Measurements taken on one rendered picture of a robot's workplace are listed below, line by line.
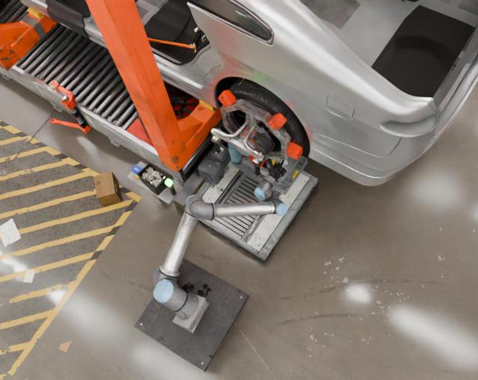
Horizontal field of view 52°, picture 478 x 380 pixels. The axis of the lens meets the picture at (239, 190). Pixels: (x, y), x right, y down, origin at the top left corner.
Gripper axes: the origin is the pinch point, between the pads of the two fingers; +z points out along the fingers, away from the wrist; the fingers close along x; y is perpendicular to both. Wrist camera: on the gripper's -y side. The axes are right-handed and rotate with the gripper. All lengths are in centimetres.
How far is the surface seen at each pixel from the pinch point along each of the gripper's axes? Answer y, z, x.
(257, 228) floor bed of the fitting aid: 41, -41, -41
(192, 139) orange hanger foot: -48, -26, -43
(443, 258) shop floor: 140, 17, 50
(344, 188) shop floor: 73, 31, -17
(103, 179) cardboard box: -61, -77, -126
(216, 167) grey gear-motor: -17, -26, -50
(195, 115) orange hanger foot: -56, -8, -50
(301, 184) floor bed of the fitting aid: 46, 11, -33
